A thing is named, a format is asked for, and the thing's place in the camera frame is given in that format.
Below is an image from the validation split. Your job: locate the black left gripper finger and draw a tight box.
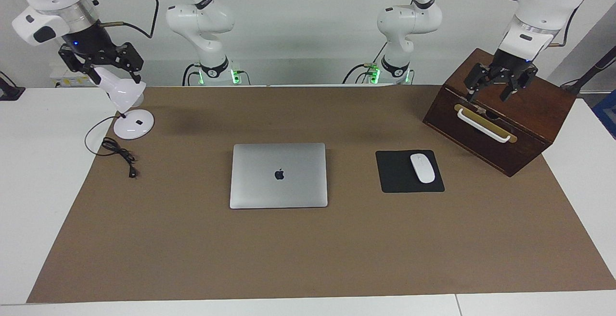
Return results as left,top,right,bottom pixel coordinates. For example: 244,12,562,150
500,63,539,102
463,62,496,103

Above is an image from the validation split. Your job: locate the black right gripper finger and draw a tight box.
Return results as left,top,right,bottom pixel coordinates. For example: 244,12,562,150
58,44,101,86
114,42,145,84

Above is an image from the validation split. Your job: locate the silver laptop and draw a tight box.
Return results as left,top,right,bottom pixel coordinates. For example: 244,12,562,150
230,143,329,210

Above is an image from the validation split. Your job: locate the white power strip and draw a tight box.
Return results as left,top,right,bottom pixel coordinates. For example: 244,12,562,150
50,63,94,88

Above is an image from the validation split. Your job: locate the dark wooden box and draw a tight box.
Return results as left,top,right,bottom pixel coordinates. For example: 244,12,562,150
423,48,577,177

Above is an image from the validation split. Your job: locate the white desk lamp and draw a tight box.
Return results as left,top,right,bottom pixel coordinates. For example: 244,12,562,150
89,66,155,140

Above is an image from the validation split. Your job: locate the black stand pole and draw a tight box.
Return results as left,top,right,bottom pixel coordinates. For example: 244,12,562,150
561,46,616,94

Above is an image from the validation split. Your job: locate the blue crate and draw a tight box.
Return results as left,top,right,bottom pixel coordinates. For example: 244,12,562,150
592,90,616,139

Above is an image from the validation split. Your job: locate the white computer mouse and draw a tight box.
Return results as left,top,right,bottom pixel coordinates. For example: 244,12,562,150
410,153,436,184

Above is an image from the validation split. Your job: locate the black mouse pad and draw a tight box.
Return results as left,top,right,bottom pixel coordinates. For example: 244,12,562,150
375,150,445,193

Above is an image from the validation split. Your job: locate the brown table mat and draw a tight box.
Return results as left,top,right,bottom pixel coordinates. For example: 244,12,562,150
26,85,616,303

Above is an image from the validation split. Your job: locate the white box handle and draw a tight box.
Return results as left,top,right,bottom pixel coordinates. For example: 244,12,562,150
456,108,512,143

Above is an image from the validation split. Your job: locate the black base cable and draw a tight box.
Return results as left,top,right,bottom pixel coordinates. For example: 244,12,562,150
343,42,388,85
182,63,205,86

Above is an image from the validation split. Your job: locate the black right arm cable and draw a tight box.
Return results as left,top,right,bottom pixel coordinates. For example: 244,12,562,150
72,0,174,38

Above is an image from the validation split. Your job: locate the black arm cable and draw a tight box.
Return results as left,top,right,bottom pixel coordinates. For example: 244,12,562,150
436,0,603,47
72,0,174,38

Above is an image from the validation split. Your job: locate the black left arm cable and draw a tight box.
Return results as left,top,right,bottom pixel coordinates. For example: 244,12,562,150
436,0,603,47

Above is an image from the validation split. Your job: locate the black clamp mount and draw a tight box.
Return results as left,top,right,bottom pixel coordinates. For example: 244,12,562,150
0,72,26,101

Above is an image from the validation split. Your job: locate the black lamp power cable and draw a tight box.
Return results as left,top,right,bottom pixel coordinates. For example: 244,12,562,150
85,115,139,179

